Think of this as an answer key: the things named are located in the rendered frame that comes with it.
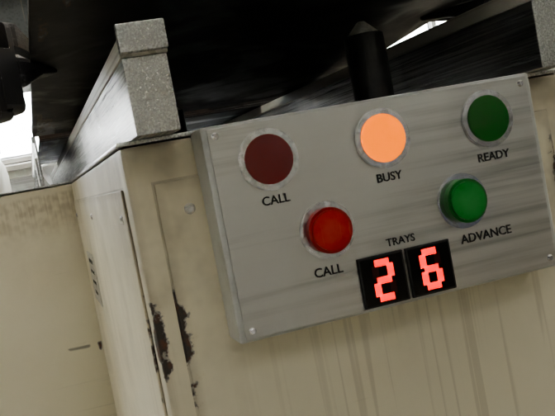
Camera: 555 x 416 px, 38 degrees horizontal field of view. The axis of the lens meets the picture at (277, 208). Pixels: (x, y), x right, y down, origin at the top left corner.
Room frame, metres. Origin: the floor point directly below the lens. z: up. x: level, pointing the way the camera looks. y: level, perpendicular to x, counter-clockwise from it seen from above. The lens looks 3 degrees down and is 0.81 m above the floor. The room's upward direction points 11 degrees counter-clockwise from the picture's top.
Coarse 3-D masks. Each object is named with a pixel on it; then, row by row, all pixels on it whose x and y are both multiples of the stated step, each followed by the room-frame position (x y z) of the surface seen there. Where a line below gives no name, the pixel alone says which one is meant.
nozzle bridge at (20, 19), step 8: (0, 0) 1.26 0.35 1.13; (8, 0) 1.26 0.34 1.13; (16, 0) 1.26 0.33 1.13; (24, 0) 1.27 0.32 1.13; (0, 8) 1.26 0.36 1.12; (8, 8) 1.26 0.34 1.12; (16, 8) 1.26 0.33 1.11; (24, 8) 1.26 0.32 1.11; (0, 16) 1.25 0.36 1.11; (8, 16) 1.26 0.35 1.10; (16, 16) 1.26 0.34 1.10; (24, 16) 1.26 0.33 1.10; (16, 24) 1.26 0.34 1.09; (24, 24) 1.26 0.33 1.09; (24, 32) 1.26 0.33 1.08; (16, 56) 1.21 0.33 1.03; (24, 88) 1.44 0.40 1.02
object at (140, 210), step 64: (384, 64) 0.64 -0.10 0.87; (128, 192) 0.53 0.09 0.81; (192, 192) 0.54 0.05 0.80; (128, 256) 0.57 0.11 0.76; (192, 256) 0.53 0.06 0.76; (128, 320) 0.67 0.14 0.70; (192, 320) 0.53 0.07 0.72; (384, 320) 0.57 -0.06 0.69; (448, 320) 0.58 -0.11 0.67; (512, 320) 0.60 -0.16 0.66; (128, 384) 0.82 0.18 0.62; (192, 384) 0.53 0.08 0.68; (256, 384) 0.54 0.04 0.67; (320, 384) 0.55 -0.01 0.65; (384, 384) 0.57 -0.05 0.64; (448, 384) 0.58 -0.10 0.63; (512, 384) 0.59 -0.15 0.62
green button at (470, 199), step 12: (456, 180) 0.55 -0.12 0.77; (468, 180) 0.55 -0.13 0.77; (456, 192) 0.55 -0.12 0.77; (468, 192) 0.55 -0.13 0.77; (480, 192) 0.55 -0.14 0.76; (444, 204) 0.55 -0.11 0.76; (456, 204) 0.54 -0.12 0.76; (468, 204) 0.55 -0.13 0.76; (480, 204) 0.55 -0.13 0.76; (456, 216) 0.55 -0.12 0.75; (468, 216) 0.55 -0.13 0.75; (480, 216) 0.55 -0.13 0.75
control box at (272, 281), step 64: (256, 128) 0.52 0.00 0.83; (320, 128) 0.53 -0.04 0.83; (448, 128) 0.56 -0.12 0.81; (512, 128) 0.57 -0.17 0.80; (256, 192) 0.52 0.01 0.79; (320, 192) 0.53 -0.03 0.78; (384, 192) 0.54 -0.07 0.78; (512, 192) 0.57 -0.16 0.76; (256, 256) 0.52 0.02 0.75; (320, 256) 0.52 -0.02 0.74; (384, 256) 0.54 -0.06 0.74; (448, 256) 0.55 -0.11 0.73; (512, 256) 0.57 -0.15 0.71; (256, 320) 0.51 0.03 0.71; (320, 320) 0.52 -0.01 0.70
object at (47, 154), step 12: (216, 108) 1.23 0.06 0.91; (228, 108) 1.24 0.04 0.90; (240, 108) 1.24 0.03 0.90; (252, 108) 1.27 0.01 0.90; (192, 120) 1.28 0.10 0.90; (204, 120) 1.33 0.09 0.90; (216, 120) 1.38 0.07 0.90; (228, 120) 1.44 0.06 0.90; (48, 144) 1.23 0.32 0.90; (60, 144) 1.28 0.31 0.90; (48, 156) 1.50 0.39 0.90
